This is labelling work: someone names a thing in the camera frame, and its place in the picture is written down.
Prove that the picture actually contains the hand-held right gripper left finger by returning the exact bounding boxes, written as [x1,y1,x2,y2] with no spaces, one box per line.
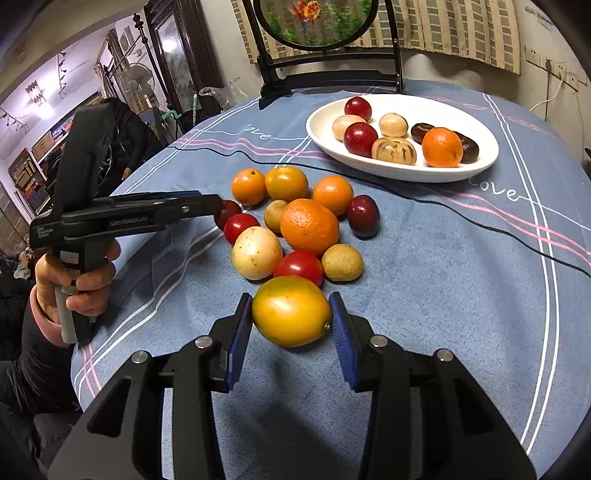
[48,292,254,480]

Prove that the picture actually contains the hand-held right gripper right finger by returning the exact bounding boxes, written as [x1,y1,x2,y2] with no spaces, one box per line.
[329,292,539,480]

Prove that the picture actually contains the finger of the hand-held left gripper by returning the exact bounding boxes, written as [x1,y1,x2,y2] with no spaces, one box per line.
[111,195,223,236]
[111,191,207,204]

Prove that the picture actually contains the dark red plum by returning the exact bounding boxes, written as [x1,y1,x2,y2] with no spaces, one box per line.
[347,195,380,239]
[213,200,242,232]

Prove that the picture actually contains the red cherry tomato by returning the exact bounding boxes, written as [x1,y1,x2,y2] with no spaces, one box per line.
[224,213,262,246]
[273,250,324,288]

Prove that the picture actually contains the yellow-orange citrus fruit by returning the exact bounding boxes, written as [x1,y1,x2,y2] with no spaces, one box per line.
[264,167,310,202]
[252,275,334,348]

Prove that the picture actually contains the orange mandarin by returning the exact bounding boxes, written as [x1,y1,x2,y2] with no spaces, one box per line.
[422,127,464,168]
[280,198,341,258]
[231,168,267,206]
[312,175,355,217]

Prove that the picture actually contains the small brown longan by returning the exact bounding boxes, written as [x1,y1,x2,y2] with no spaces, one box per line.
[321,244,365,282]
[263,199,289,235]

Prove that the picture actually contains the cream round fruit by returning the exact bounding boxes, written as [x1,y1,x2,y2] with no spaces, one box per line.
[231,226,284,281]
[379,113,409,138]

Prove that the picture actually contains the white plate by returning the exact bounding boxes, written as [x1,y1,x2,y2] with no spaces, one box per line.
[306,95,500,184]

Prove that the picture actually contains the large tan round fruit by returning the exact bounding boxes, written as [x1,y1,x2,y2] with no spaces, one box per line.
[371,137,417,166]

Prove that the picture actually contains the person's left forearm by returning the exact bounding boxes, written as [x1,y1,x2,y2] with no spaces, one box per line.
[0,288,93,411]

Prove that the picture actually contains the person's left hand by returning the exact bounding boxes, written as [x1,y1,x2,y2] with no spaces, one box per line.
[34,241,122,324]

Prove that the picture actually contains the standing fan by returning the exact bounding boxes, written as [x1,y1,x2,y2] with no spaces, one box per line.
[121,62,153,100]

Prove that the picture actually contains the clear plastic bag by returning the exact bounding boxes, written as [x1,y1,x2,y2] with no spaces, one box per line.
[194,88,236,116]

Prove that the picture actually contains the blue plaid tablecloth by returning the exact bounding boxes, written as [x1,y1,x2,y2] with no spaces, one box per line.
[69,78,591,480]

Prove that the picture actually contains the dark framed painting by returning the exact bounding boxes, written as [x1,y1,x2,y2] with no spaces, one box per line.
[144,0,222,121]

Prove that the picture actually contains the black framed goldfish screen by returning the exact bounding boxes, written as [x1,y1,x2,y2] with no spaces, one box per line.
[240,0,404,109]

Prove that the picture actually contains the beige plaid curtain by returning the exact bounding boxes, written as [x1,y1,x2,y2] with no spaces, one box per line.
[231,0,522,75]

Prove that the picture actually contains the wall shelf with boxes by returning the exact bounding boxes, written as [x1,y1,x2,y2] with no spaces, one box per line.
[7,115,70,210]

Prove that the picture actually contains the black cable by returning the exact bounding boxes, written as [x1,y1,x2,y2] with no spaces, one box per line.
[168,144,591,278]

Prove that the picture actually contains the white power cable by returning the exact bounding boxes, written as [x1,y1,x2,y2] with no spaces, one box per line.
[530,78,563,112]

